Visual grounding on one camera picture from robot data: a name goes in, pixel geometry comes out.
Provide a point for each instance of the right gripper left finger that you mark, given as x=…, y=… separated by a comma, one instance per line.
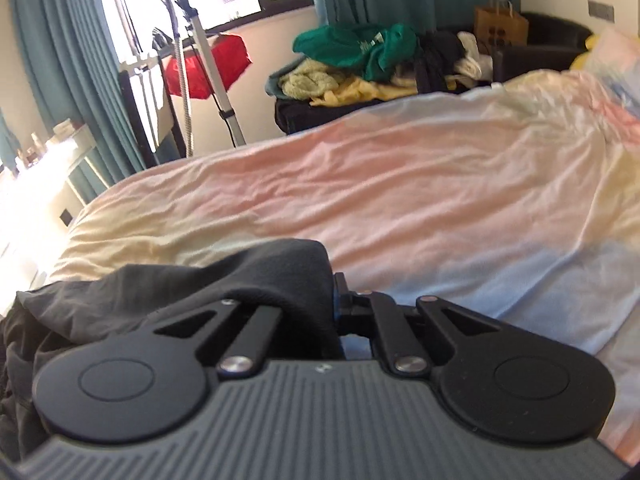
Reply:
x=229, y=338

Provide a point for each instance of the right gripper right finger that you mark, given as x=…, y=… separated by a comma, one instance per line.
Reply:
x=407, y=340

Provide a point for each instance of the black pants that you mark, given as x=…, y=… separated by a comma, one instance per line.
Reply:
x=292, y=275

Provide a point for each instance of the pastel tie-dye duvet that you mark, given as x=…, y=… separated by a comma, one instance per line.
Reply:
x=520, y=202

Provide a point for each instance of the white desk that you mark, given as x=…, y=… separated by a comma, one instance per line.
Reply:
x=42, y=196

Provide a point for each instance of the pale yellow knit garment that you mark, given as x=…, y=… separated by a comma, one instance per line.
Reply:
x=310, y=79

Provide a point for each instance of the white garment on pile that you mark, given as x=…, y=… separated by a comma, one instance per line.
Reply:
x=474, y=64

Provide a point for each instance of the green garment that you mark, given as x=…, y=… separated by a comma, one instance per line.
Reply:
x=370, y=51

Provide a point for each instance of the black garment on pile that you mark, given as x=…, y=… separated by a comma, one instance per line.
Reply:
x=436, y=55

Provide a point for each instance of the brown paper bag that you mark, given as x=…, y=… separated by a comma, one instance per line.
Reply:
x=498, y=25

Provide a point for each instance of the black sofa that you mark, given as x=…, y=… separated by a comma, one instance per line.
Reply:
x=552, y=44

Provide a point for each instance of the silver tripod stand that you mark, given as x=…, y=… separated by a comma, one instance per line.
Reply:
x=187, y=31

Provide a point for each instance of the pastel pillow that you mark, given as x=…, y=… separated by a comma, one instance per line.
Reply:
x=614, y=60

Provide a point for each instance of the left teal curtain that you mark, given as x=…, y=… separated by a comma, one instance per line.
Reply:
x=72, y=67

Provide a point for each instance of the yellow plush toy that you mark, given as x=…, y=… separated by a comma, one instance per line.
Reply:
x=580, y=60

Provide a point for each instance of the black chair frame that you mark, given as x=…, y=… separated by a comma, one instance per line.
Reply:
x=150, y=111

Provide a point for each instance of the grey wall switch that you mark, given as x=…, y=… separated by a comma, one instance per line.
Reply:
x=601, y=11

